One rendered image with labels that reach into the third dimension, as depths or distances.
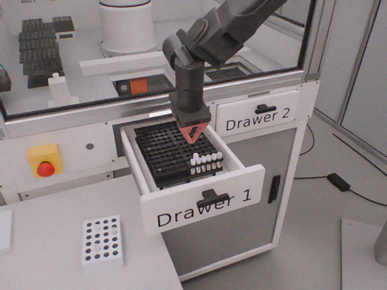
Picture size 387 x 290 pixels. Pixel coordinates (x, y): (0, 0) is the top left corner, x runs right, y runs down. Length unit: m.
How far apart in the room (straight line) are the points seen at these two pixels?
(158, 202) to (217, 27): 0.36
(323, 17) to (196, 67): 0.57
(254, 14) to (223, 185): 0.36
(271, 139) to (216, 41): 0.68
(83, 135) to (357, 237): 1.48
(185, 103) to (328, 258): 1.36
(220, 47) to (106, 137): 0.46
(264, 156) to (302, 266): 0.71
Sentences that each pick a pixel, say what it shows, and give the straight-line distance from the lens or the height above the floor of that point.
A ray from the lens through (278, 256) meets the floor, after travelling 1.77.
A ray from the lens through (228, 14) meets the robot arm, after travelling 0.59.
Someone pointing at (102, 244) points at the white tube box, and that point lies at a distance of 0.78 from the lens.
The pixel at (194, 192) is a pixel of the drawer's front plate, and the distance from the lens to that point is 0.70.
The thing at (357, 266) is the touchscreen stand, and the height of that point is 0.04.
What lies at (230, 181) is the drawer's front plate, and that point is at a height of 0.92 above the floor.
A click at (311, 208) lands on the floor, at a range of 2.05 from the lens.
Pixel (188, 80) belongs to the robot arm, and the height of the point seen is 1.15.
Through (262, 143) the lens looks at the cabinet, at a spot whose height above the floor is 0.73.
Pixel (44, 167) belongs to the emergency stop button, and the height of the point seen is 0.89.
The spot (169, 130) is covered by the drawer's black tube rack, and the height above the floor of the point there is 0.90.
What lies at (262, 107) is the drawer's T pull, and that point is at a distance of 1.03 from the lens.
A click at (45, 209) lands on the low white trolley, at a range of 0.96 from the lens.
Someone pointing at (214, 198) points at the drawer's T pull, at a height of 0.91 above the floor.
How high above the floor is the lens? 1.40
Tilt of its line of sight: 36 degrees down
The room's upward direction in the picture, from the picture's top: straight up
